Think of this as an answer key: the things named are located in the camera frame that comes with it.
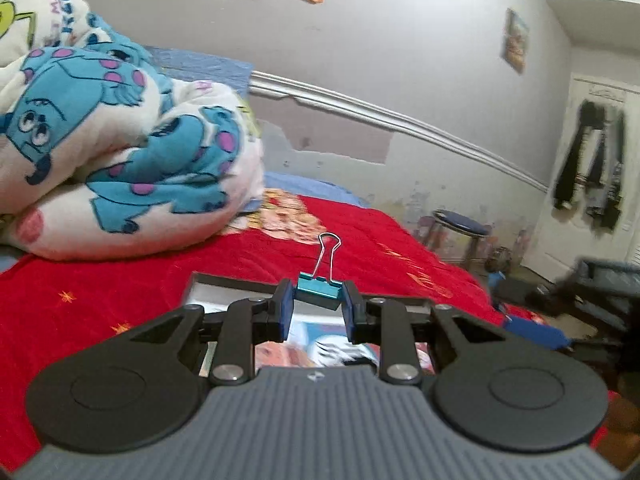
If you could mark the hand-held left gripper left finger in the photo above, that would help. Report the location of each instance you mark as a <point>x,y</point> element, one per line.
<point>285,310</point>

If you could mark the black shallow cardboard box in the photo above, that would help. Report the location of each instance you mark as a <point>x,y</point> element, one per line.
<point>210,280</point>

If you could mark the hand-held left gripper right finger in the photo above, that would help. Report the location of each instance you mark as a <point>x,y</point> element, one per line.
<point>350,312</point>

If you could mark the teal binder clip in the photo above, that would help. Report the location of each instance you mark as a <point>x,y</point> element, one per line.
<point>320,290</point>

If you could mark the white monster print quilt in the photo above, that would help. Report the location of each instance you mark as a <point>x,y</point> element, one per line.
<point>125,160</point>

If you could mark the round dark stool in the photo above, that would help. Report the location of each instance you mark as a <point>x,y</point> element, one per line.
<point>460,225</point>

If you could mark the hanging dark clothes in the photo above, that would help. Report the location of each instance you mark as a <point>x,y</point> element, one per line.
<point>595,160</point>

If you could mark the white wall moulding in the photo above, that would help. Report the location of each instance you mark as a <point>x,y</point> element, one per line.
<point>400,117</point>

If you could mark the red printed blanket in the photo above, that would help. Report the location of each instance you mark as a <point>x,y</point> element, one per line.
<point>75,320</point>

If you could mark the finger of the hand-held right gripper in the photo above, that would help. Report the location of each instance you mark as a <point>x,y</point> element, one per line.
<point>537,332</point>

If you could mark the white door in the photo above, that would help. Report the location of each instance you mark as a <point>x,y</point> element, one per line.
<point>565,230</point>

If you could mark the small colourful wall poster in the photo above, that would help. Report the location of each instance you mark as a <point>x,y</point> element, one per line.
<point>517,40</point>

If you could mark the printed booklet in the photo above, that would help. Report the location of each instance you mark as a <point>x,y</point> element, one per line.
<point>325,350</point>

